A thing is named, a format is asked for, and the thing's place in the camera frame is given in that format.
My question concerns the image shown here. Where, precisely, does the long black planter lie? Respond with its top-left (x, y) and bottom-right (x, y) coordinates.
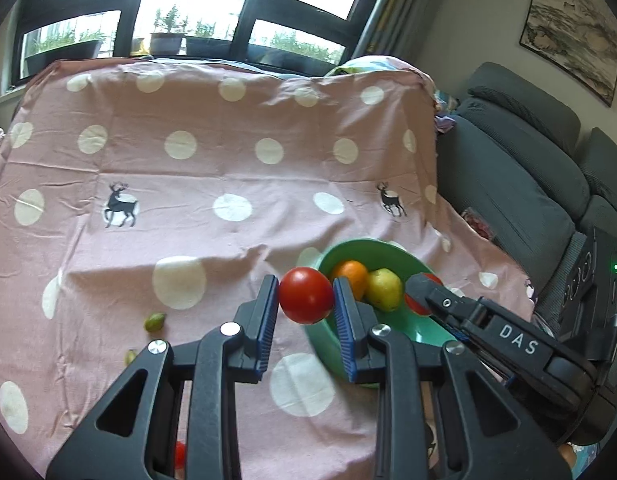
top-left (258, 47), bottom-right (340, 70)
top-left (185, 35), bottom-right (269, 59)
top-left (26, 40), bottom-right (105, 75)

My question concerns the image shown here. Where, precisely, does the grey sofa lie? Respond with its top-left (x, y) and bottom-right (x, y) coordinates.
top-left (436, 62), bottom-right (617, 361)

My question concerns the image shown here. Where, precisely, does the round black plant pot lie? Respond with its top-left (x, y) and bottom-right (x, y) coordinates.
top-left (149, 32), bottom-right (185, 56)

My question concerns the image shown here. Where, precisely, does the red snack packet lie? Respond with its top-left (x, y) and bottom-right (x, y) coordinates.
top-left (461, 207), bottom-right (497, 241)

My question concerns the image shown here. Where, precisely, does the yellow-green pear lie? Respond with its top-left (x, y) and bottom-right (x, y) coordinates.
top-left (365, 268), bottom-right (405, 311)

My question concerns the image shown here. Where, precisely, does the pink polka-dot tablecloth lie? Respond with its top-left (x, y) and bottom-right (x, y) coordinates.
top-left (0, 57), bottom-right (537, 480)

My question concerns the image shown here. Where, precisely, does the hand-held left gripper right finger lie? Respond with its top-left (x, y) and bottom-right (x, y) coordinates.
top-left (333, 277), bottom-right (572, 480)

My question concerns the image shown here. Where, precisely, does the colourful folded blanket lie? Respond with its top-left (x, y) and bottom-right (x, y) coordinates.
top-left (325, 55), bottom-right (420, 78)

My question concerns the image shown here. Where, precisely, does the framed landscape painting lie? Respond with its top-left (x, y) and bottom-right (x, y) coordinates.
top-left (519, 0), bottom-right (617, 107)

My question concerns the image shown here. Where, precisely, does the green bowl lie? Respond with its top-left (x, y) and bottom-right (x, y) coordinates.
top-left (304, 238), bottom-right (457, 390)

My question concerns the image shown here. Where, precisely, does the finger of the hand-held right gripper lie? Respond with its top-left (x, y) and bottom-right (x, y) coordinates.
top-left (406, 274), bottom-right (478, 332)
top-left (433, 314), bottom-right (473, 345)

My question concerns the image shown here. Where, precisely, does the orange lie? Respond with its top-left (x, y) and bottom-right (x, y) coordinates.
top-left (330, 259), bottom-right (369, 301)

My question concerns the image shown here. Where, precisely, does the striped curtain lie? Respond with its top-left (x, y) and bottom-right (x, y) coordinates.
top-left (349, 0), bottom-right (454, 68)

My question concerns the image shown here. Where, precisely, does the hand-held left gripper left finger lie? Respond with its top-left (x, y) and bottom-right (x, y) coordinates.
top-left (46, 275), bottom-right (280, 480)

